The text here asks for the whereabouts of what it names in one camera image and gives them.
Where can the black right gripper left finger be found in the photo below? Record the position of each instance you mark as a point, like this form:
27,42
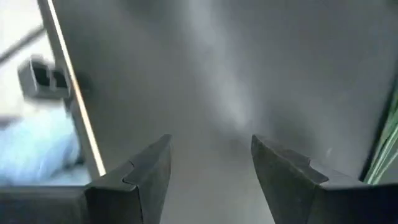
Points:
93,205

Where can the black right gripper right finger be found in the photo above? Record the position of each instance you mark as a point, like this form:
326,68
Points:
326,205

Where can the light blue cloth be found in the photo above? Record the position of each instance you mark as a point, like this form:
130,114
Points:
34,146

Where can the purple artificial flower bunch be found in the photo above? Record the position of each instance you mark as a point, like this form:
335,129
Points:
388,149

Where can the aluminium table edge rail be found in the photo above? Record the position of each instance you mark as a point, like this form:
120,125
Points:
76,105

